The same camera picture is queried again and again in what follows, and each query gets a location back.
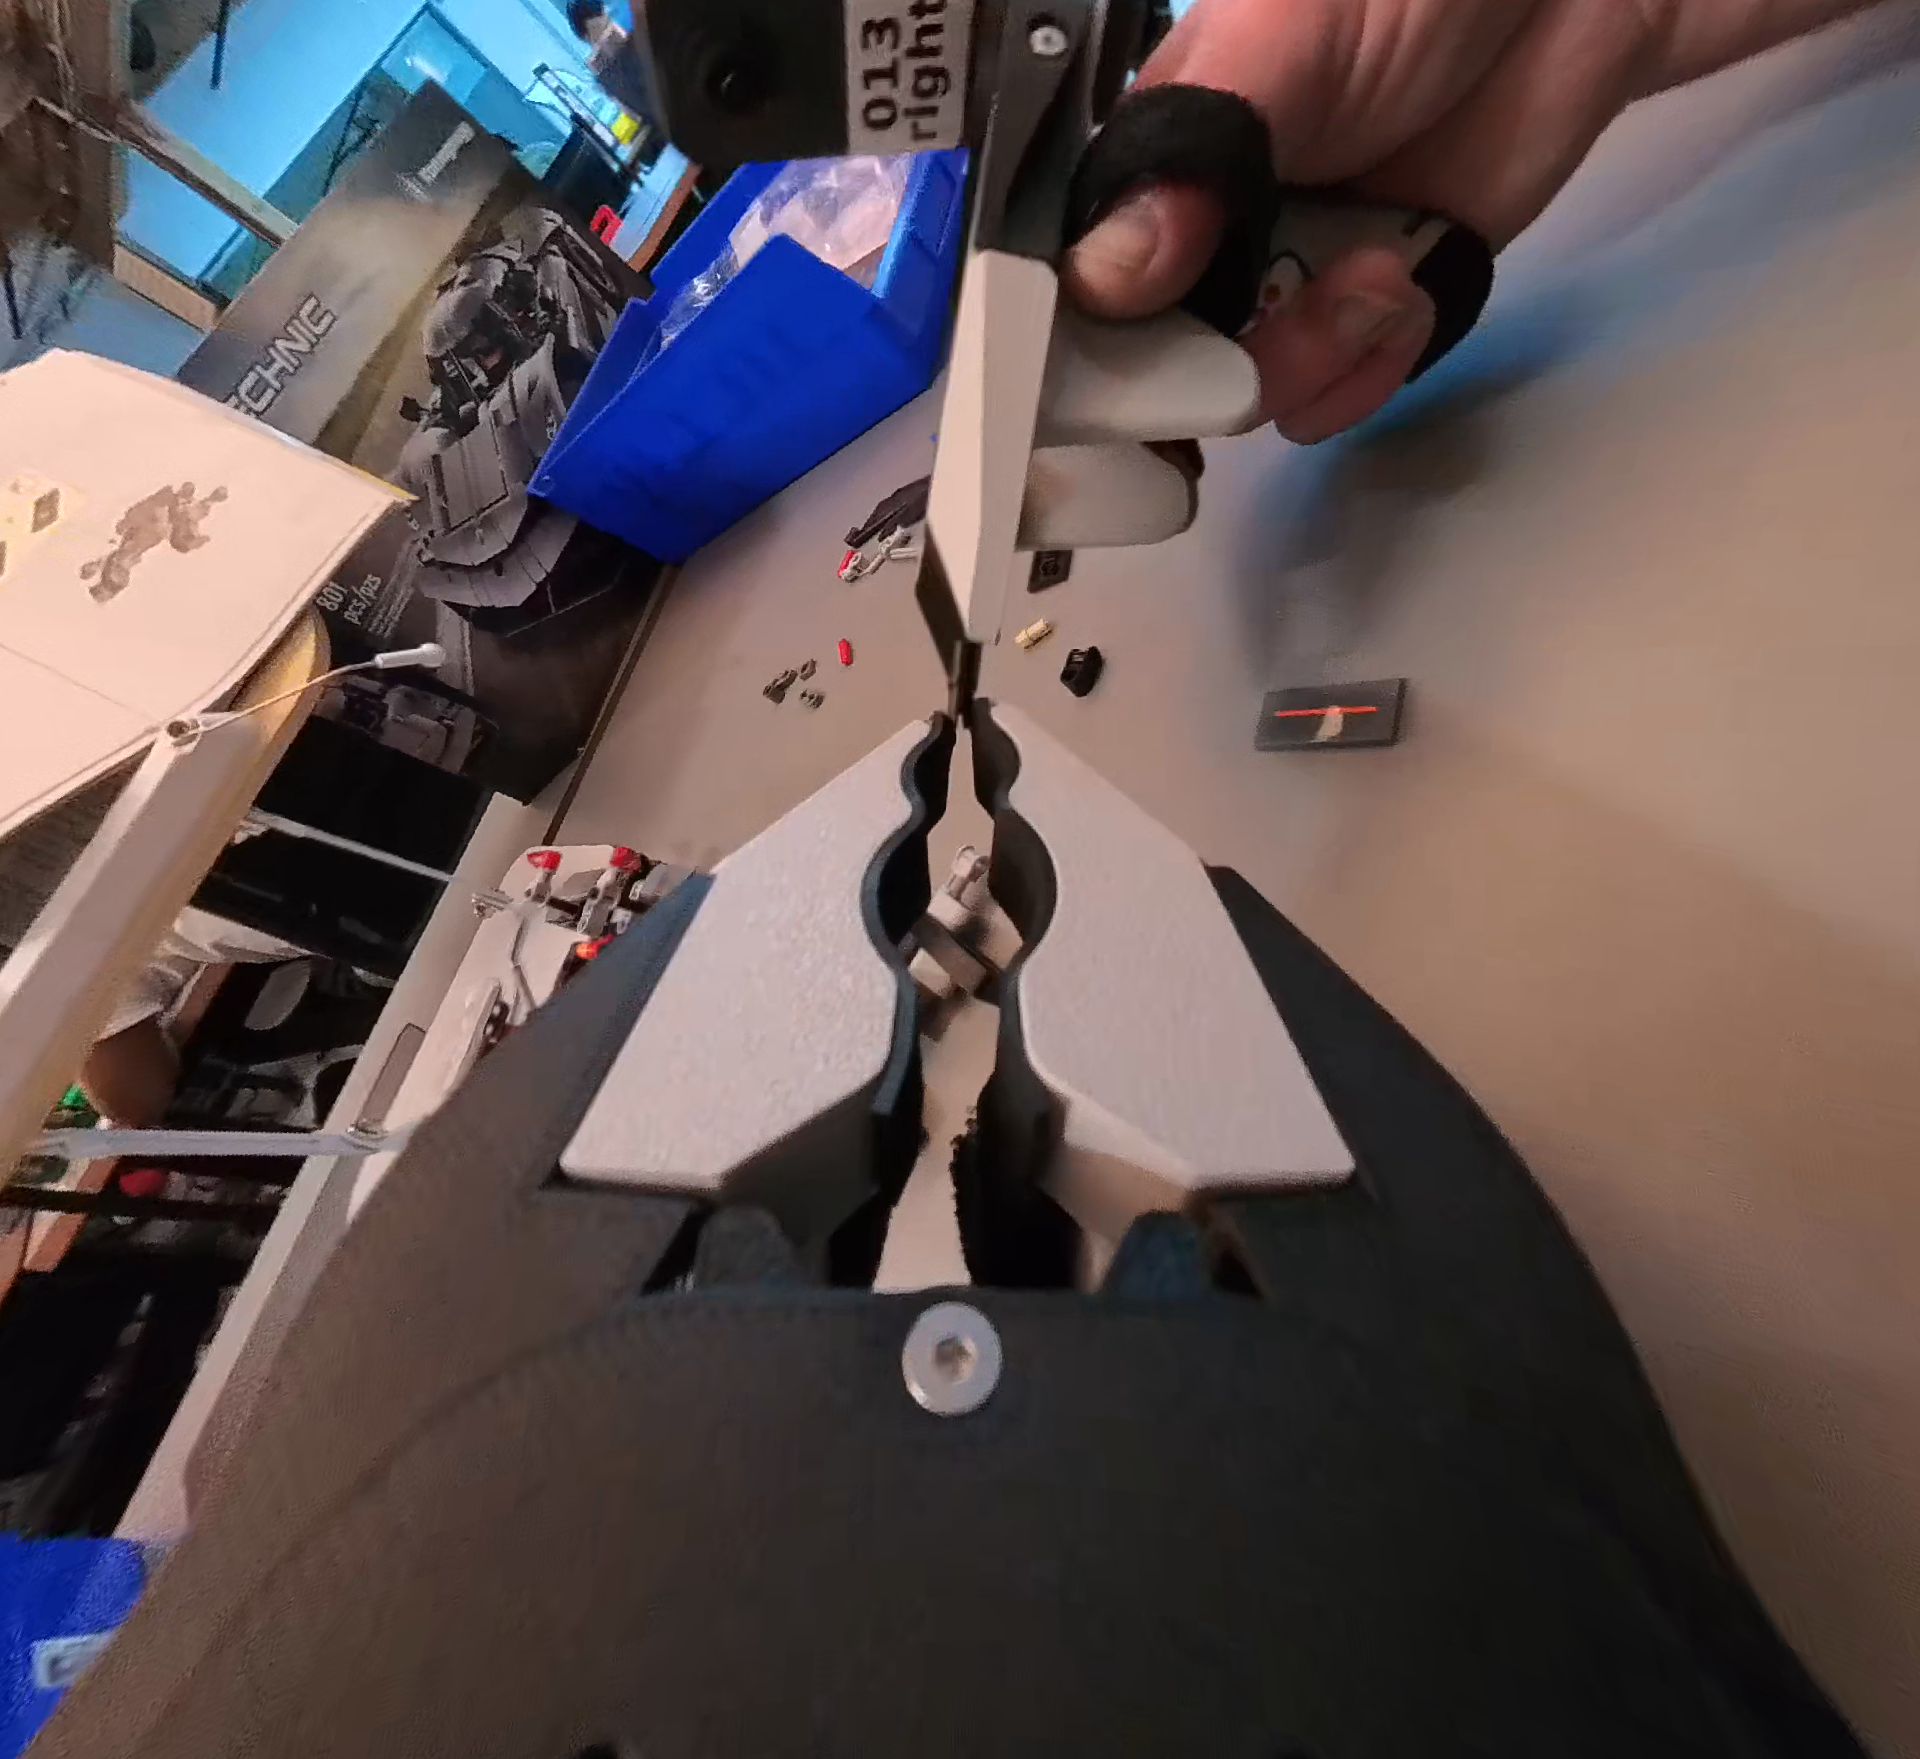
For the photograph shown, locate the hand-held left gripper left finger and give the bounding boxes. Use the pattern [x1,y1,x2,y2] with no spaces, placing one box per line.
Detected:
[556,713,957,1292]

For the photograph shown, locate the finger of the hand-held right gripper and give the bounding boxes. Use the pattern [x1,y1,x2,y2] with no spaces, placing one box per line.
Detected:
[912,247,1061,655]

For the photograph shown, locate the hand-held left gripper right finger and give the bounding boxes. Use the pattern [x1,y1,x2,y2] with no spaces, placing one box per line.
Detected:
[957,697,1357,1292]

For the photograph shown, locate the lego car chassis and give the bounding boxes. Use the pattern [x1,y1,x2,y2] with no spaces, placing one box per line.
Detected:
[474,842,709,981]

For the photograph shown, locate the black grey lego subassembly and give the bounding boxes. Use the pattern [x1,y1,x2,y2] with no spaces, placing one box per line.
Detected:
[905,846,1027,1003]

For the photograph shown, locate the dark lego tile red stripe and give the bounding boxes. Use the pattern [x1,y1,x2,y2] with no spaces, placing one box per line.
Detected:
[1253,679,1407,751]

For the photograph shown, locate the dark lego set box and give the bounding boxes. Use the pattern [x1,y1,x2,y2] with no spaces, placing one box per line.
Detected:
[179,78,676,804]

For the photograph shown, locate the lego instruction booklet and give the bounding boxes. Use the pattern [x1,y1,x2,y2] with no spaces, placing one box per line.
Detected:
[0,348,414,836]

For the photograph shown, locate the person's right hand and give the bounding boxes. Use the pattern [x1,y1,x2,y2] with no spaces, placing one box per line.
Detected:
[1058,0,1920,448]

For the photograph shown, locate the clear plastic bags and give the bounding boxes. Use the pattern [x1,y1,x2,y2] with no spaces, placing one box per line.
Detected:
[654,154,916,334]

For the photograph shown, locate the blue storage bin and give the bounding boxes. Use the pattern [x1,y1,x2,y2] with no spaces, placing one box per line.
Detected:
[528,154,975,564]
[0,1533,152,1751]

